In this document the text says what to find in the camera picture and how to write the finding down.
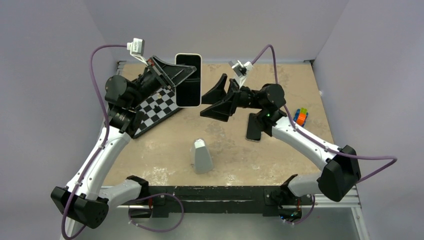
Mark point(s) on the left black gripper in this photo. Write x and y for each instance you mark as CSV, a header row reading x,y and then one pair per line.
x,y
171,75

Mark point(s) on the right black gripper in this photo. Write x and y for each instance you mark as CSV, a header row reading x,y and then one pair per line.
x,y
223,109

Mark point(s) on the white phone case with phone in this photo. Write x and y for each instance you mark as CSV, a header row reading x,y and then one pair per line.
x,y
188,93

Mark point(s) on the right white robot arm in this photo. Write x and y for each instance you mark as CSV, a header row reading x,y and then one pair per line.
x,y
339,167

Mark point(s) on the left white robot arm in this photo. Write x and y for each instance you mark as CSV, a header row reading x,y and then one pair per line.
x,y
82,201

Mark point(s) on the black white chessboard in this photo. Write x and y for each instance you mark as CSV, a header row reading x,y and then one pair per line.
x,y
156,109

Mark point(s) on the black smartphone on table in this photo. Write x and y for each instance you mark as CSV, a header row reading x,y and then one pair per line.
x,y
253,132

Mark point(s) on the grey tapered block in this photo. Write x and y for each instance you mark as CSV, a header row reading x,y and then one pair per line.
x,y
201,159

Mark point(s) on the colourful toy car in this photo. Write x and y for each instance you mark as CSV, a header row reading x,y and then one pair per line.
x,y
301,116

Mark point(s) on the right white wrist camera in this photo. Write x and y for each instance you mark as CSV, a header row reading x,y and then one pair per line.
x,y
241,71

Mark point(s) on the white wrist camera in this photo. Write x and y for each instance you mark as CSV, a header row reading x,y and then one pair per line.
x,y
241,71
136,49

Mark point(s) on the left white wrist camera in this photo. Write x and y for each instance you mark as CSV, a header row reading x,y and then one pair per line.
x,y
136,49

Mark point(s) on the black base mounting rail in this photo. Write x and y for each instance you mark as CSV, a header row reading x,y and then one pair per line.
x,y
215,200

